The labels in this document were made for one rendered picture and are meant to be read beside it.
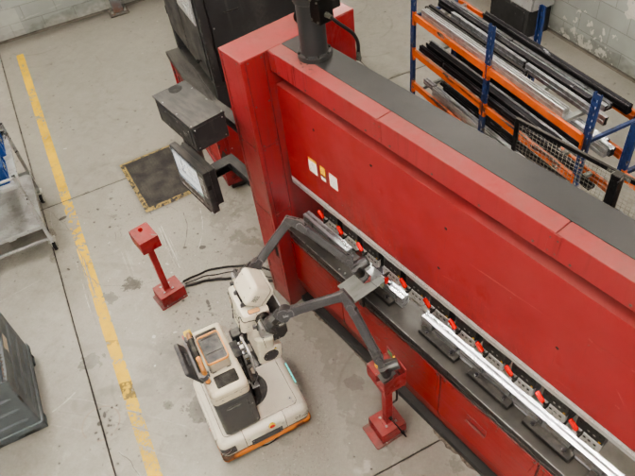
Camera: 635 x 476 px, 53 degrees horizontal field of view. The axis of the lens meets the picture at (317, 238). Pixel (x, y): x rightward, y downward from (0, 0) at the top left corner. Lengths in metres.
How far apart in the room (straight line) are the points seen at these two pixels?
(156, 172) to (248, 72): 3.24
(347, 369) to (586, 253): 2.69
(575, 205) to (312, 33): 1.67
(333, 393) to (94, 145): 4.18
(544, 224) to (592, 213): 0.20
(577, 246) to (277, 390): 2.58
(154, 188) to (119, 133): 1.17
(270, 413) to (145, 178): 3.25
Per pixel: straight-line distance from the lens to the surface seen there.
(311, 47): 3.61
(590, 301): 2.80
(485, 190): 2.81
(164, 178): 6.75
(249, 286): 3.69
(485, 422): 3.94
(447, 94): 6.07
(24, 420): 5.13
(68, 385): 5.44
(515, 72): 5.08
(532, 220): 2.71
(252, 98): 3.91
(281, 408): 4.48
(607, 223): 2.75
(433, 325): 3.94
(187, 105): 4.15
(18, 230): 6.36
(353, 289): 4.07
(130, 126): 7.69
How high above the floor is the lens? 4.18
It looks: 47 degrees down
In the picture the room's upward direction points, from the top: 8 degrees counter-clockwise
